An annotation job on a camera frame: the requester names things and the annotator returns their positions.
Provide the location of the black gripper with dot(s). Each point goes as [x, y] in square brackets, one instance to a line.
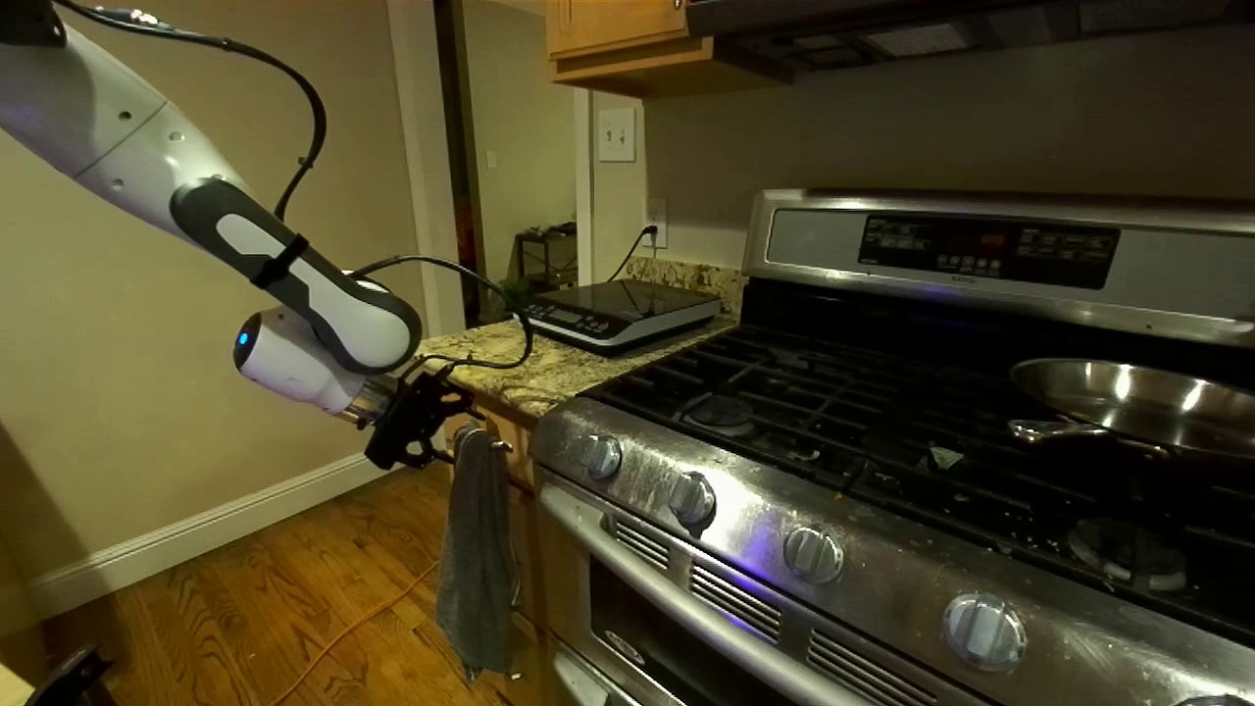
[406, 433]

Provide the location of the white wall light switch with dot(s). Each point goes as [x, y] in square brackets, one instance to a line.
[616, 135]

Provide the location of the stainless steel gas stove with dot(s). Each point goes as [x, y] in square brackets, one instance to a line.
[825, 505]

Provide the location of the upper wooden cabinet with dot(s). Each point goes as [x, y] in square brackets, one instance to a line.
[641, 47]

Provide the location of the stainless steel frying pan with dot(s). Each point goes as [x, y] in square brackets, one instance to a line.
[1152, 408]

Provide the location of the granite countertop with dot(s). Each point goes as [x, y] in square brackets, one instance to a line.
[533, 371]

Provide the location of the black range hood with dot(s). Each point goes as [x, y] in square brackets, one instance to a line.
[803, 37]

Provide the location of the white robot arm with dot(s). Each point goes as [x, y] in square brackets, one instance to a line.
[335, 340]

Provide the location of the grey striped towel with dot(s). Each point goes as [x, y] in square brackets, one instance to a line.
[476, 580]

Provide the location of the black induction cooktop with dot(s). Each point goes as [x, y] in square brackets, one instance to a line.
[620, 315]

